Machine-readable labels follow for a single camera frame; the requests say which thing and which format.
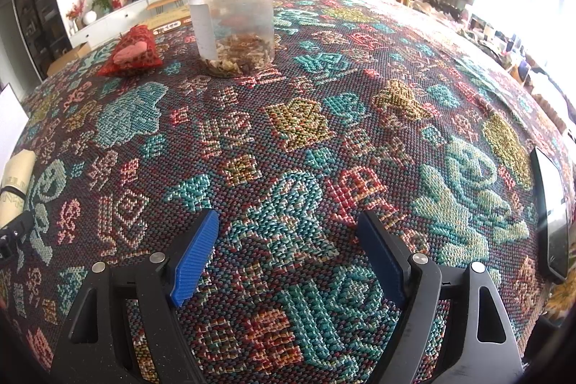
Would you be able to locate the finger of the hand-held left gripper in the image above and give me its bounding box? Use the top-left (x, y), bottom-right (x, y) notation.
top-left (0, 211), bottom-right (34, 261)

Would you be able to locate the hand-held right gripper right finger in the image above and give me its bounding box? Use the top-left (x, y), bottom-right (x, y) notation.
top-left (355, 209), bottom-right (525, 384)

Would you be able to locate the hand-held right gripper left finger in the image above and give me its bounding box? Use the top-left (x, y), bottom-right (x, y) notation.
top-left (50, 208), bottom-right (221, 384)

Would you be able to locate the cream cloth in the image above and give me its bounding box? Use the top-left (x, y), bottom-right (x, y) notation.
top-left (0, 151), bottom-right (37, 229)

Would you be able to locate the colourful woven patterned blanket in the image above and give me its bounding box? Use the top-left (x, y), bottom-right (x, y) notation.
top-left (0, 0), bottom-right (576, 384)

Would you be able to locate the black smartphone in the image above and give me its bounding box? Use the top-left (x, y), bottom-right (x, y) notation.
top-left (530, 146), bottom-right (570, 283)

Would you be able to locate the cardboard box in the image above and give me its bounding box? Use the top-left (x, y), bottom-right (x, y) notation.
top-left (47, 43), bottom-right (91, 74)

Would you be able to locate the red mesh bag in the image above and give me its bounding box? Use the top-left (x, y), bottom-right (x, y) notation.
top-left (98, 24), bottom-right (162, 77)

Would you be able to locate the dark glass bookcase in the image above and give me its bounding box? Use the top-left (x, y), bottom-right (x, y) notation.
top-left (11, 0), bottom-right (73, 74)

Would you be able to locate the red flower arrangement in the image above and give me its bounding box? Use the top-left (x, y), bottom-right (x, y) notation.
top-left (67, 0), bottom-right (86, 29)

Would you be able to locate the white television cabinet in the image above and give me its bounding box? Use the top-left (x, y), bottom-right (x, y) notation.
top-left (67, 0), bottom-right (190, 49)

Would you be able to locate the beige flat box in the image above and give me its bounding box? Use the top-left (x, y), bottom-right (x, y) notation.
top-left (146, 13), bottom-right (193, 36)

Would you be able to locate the clear plastic jar black lid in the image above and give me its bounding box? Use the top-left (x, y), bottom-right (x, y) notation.
top-left (182, 0), bottom-right (276, 77)

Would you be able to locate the cluttered side table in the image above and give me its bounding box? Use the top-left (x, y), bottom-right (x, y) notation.
top-left (405, 0), bottom-right (576, 133)

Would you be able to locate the orange topped wooden bench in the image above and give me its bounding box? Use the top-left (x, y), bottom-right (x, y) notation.
top-left (146, 0), bottom-right (190, 13)

